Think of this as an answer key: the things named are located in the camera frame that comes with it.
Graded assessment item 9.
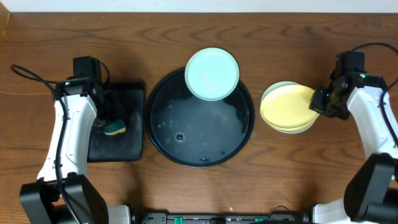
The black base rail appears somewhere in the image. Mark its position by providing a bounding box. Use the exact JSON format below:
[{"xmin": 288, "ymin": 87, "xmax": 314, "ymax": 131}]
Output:
[{"xmin": 141, "ymin": 211, "xmax": 312, "ymax": 224}]

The light blue plate top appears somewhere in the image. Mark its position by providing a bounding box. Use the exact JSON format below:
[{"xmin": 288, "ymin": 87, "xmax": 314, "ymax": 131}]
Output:
[{"xmin": 184, "ymin": 47, "xmax": 239, "ymax": 101}]

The rectangular black tray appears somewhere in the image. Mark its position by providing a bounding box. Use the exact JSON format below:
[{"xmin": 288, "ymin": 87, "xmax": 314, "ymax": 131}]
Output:
[{"xmin": 87, "ymin": 83, "xmax": 145, "ymax": 162}]

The yellow plate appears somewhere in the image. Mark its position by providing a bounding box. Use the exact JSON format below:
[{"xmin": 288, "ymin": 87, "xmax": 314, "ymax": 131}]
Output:
[{"xmin": 259, "ymin": 84, "xmax": 320, "ymax": 131}]

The round black tray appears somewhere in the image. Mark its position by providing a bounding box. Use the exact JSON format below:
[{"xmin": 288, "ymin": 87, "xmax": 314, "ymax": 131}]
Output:
[{"xmin": 144, "ymin": 68, "xmax": 255, "ymax": 167}]

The green yellow sponge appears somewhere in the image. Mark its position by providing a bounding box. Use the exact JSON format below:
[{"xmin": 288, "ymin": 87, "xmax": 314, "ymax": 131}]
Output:
[{"xmin": 103, "ymin": 119, "xmax": 126, "ymax": 136}]

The light blue plate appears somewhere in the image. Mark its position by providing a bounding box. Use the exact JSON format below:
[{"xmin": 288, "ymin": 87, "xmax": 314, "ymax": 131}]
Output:
[
  {"xmin": 184, "ymin": 47, "xmax": 239, "ymax": 101},
  {"xmin": 260, "ymin": 81, "xmax": 315, "ymax": 134}
]

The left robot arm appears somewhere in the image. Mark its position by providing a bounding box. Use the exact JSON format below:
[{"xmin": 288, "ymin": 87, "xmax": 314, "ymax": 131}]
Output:
[{"xmin": 19, "ymin": 78, "xmax": 131, "ymax": 223}]

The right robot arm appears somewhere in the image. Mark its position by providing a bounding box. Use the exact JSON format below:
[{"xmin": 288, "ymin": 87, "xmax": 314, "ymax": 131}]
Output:
[{"xmin": 310, "ymin": 72, "xmax": 397, "ymax": 223}]

